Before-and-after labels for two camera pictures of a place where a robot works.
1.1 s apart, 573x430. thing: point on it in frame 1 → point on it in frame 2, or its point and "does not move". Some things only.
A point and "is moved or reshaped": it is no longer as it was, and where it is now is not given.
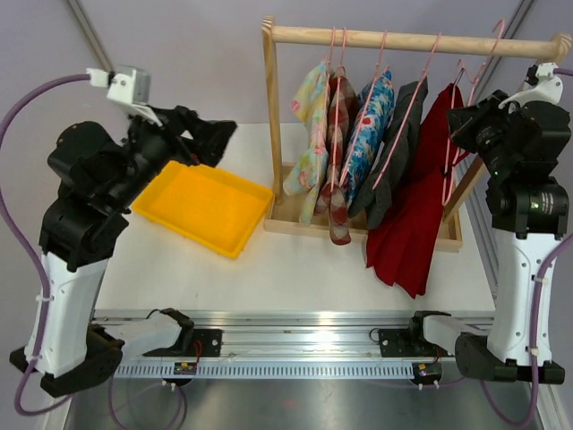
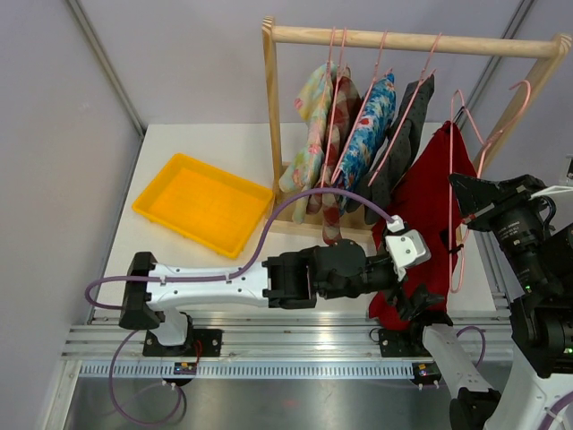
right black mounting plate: x=408 y=343 does not move
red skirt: x=404 y=237 is moved or reshaped
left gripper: x=209 y=139 → x=417 y=298
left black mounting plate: x=192 y=343 does not move
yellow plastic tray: x=213 y=209 does not move
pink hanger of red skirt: x=474 y=81 → x=472 y=224
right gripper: x=466 y=121 → x=506 y=196
